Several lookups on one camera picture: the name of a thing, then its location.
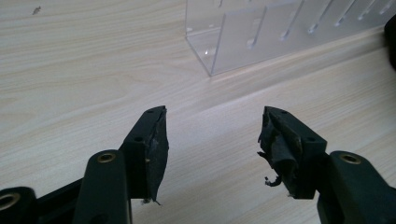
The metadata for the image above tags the clear acrylic slotted rack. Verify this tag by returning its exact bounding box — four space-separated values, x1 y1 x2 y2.
184 0 396 77

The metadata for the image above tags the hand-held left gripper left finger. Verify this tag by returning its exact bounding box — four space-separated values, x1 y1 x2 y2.
119 105 170 206

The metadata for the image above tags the dark object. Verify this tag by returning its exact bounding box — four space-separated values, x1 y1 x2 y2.
383 13 396 71

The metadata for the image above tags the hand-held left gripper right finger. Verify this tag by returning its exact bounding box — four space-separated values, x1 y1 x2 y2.
257 105 329 200

